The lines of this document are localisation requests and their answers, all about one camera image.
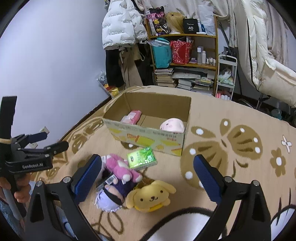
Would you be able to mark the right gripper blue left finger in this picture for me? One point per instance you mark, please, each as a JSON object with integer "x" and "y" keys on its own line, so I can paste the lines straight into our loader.
{"x": 84, "y": 178}

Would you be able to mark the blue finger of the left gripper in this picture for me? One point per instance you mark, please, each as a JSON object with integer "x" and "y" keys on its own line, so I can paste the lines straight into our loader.
{"x": 56, "y": 148}
{"x": 34, "y": 138}

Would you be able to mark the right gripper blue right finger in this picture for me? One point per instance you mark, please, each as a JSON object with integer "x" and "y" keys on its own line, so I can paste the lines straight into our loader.
{"x": 210, "y": 178}

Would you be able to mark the purple haired doll plush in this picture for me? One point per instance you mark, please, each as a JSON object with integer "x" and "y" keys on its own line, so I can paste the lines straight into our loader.
{"x": 112, "y": 192}

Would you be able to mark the yellow dog plush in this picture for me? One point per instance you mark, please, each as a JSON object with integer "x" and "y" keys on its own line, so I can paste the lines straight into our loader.
{"x": 150, "y": 197}

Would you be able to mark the person's left hand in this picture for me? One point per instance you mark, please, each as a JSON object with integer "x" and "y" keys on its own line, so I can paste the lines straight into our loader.
{"x": 22, "y": 195}

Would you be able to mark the pink bunny plush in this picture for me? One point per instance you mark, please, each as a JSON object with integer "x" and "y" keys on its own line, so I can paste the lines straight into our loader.
{"x": 120, "y": 168}

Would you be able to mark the beige floral blanket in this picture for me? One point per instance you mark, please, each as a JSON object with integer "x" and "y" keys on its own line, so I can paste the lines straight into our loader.
{"x": 240, "y": 142}

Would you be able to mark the green tissue pack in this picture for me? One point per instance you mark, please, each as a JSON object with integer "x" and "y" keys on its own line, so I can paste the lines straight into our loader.
{"x": 141, "y": 159}

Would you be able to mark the pink round plush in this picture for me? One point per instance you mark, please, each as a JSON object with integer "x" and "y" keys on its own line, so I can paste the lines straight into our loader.
{"x": 174, "y": 125}

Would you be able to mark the cardboard box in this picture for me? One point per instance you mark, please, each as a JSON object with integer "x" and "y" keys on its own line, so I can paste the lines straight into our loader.
{"x": 155, "y": 108}

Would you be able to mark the pink tissue pack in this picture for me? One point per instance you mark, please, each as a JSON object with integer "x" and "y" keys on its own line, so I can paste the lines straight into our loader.
{"x": 132, "y": 118}

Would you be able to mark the plastic bag of toys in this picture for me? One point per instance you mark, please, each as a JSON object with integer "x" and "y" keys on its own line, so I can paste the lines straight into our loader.
{"x": 111, "y": 90}

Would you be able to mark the stack of books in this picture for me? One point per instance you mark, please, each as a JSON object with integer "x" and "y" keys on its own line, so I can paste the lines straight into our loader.
{"x": 164, "y": 77}

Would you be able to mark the white utility cart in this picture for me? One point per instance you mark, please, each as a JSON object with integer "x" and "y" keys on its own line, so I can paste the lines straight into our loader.
{"x": 226, "y": 76}

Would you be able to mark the cream puffer coat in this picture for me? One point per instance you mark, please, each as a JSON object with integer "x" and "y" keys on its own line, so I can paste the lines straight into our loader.
{"x": 262, "y": 46}

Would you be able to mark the wooden bookshelf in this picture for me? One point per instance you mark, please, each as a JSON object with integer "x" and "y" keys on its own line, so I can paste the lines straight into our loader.
{"x": 207, "y": 43}

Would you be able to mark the red patterned bag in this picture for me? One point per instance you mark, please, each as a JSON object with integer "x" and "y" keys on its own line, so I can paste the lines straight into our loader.
{"x": 181, "y": 51}

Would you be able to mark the teal bag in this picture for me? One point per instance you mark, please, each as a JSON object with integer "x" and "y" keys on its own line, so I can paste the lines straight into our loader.
{"x": 161, "y": 51}

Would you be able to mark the white puffer jacket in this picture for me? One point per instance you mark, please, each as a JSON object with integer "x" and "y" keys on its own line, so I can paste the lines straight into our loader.
{"x": 122, "y": 26}

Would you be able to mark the black box number 40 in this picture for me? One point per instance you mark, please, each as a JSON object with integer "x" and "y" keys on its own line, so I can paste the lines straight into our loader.
{"x": 190, "y": 26}

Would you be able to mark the blonde wig head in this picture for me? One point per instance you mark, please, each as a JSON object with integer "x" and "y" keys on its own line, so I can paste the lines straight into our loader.
{"x": 174, "y": 21}

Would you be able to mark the wall socket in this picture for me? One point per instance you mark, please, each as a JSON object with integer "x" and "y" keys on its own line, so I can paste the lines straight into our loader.
{"x": 44, "y": 129}
{"x": 33, "y": 145}

